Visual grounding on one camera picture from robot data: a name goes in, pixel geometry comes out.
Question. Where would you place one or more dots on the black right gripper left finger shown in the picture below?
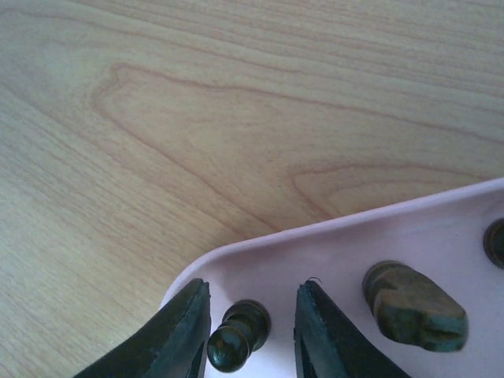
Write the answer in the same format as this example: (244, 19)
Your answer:
(170, 344)

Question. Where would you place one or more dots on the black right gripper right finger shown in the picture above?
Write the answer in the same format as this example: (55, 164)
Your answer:
(327, 344)

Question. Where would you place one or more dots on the dark knight chess piece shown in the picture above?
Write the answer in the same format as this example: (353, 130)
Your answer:
(410, 308)

